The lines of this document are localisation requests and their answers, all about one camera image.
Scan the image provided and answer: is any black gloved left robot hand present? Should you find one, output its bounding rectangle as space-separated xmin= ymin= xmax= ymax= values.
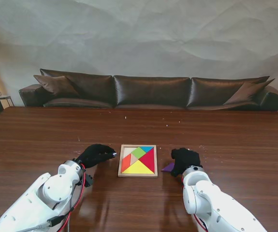
xmin=77 ymin=144 xmax=117 ymax=169

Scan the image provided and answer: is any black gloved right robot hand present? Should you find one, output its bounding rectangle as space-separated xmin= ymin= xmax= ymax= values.
xmin=170 ymin=147 xmax=202 ymax=177

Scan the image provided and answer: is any purple tangram triangle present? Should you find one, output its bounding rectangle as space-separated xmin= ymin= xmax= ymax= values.
xmin=161 ymin=162 xmax=176 ymax=173

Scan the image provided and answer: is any orange tangram parallelogram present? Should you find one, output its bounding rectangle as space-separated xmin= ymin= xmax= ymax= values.
xmin=120 ymin=154 xmax=132 ymax=174

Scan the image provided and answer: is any large red tangram triangle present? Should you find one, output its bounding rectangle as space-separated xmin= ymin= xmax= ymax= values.
xmin=138 ymin=147 xmax=155 ymax=174

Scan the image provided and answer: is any natural wood tangram triangle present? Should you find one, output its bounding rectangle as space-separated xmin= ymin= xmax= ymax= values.
xmin=131 ymin=154 xmax=141 ymax=167

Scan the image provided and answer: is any green tangram square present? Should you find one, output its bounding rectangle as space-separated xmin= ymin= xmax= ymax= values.
xmin=131 ymin=146 xmax=147 ymax=158

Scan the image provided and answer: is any large yellow tangram triangle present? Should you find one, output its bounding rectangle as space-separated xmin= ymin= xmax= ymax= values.
xmin=122 ymin=160 xmax=153 ymax=175

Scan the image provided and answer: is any square wooden tangram tray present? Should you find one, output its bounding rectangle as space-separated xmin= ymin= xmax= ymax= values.
xmin=117 ymin=144 xmax=158 ymax=179

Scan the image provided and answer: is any dark brown leather sofa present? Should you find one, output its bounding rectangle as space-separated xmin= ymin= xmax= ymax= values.
xmin=18 ymin=68 xmax=278 ymax=112

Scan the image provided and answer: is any brown sofa cushion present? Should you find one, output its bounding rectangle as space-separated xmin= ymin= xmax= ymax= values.
xmin=33 ymin=74 xmax=81 ymax=99
xmin=223 ymin=78 xmax=276 ymax=105

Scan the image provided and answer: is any small side table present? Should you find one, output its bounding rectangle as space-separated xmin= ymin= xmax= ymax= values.
xmin=0 ymin=90 xmax=15 ymax=108

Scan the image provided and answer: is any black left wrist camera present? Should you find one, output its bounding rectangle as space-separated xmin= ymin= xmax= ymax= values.
xmin=83 ymin=173 xmax=94 ymax=188

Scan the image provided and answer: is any red left arm cable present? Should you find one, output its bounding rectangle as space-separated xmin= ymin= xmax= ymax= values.
xmin=51 ymin=164 xmax=86 ymax=232

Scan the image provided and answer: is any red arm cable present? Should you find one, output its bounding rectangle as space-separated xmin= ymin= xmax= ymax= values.
xmin=51 ymin=164 xmax=86 ymax=232
xmin=181 ymin=176 xmax=208 ymax=232

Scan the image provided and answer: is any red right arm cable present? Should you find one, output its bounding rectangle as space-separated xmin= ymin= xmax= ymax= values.
xmin=181 ymin=176 xmax=208 ymax=232

